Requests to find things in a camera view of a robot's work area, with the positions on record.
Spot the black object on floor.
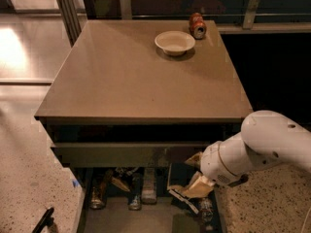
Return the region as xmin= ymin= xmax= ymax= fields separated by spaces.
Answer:
xmin=32 ymin=207 xmax=54 ymax=233

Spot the gold foil snack packet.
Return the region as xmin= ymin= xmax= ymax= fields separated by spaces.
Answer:
xmin=111 ymin=177 xmax=130 ymax=192

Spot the green and yellow sponge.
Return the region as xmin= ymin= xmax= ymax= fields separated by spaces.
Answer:
xmin=167 ymin=163 xmax=196 ymax=194

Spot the dark glass bottle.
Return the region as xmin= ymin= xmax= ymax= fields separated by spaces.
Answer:
xmin=128 ymin=174 xmax=142 ymax=211

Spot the clear plastic bottle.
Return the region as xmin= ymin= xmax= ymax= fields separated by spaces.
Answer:
xmin=142 ymin=168 xmax=157 ymax=205

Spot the dark blue snack bag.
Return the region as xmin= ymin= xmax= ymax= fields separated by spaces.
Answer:
xmin=168 ymin=189 xmax=199 ymax=215

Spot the plastic bottle with red label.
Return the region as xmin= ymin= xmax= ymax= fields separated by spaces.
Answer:
xmin=198 ymin=198 xmax=214 ymax=233

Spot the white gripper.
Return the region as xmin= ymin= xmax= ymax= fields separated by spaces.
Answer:
xmin=166 ymin=141 xmax=250 ymax=200

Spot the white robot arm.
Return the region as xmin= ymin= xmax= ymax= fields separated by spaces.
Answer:
xmin=167 ymin=111 xmax=311 ymax=201

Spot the orange soda can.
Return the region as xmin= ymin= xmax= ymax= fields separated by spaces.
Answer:
xmin=189 ymin=13 xmax=207 ymax=40

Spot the white paper bowl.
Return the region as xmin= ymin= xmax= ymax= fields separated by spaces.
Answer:
xmin=155 ymin=31 xmax=195 ymax=56

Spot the blue tape piece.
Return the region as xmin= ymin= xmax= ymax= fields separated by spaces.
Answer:
xmin=72 ymin=180 xmax=80 ymax=187

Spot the brown glass bottle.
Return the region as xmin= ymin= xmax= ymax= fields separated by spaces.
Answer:
xmin=89 ymin=169 xmax=113 ymax=210

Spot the open middle drawer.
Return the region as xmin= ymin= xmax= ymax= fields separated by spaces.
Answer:
xmin=79 ymin=168 xmax=227 ymax=233

